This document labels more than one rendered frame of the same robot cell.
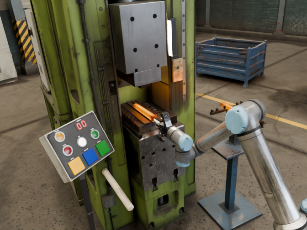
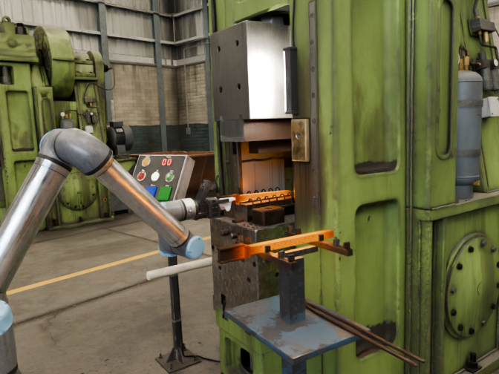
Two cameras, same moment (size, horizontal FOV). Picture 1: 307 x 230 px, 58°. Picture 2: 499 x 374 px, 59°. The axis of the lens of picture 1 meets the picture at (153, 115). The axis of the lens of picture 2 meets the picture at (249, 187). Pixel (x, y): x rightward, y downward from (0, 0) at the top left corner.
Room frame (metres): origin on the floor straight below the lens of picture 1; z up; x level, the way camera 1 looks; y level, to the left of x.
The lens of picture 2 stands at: (1.58, -1.96, 1.33)
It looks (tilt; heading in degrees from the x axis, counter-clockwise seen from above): 8 degrees down; 83
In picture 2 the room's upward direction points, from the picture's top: 2 degrees counter-clockwise
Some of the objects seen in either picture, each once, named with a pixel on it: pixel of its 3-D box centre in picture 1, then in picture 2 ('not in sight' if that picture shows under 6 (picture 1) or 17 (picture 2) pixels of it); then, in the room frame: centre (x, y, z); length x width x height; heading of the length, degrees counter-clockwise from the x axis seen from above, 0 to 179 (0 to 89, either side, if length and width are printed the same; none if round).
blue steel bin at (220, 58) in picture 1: (229, 59); not in sight; (5.49, -1.60, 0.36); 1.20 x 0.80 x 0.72; 45
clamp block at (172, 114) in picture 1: (168, 117); (268, 215); (1.87, -0.11, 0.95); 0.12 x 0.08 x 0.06; 28
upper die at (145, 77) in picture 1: (134, 70); (268, 129); (1.92, 0.12, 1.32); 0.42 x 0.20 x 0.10; 28
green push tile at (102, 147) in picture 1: (102, 148); (165, 194); (1.40, 0.31, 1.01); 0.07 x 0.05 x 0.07; 143
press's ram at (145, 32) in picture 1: (136, 33); (272, 75); (1.94, 0.08, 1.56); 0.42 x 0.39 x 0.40; 28
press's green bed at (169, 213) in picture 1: (150, 185); (284, 347); (1.95, 0.07, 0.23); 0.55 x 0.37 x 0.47; 28
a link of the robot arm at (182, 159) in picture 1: (183, 155); (170, 240); (1.45, -0.17, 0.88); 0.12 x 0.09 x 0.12; 128
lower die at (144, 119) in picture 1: (138, 115); (270, 203); (1.92, 0.12, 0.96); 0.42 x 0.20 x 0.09; 28
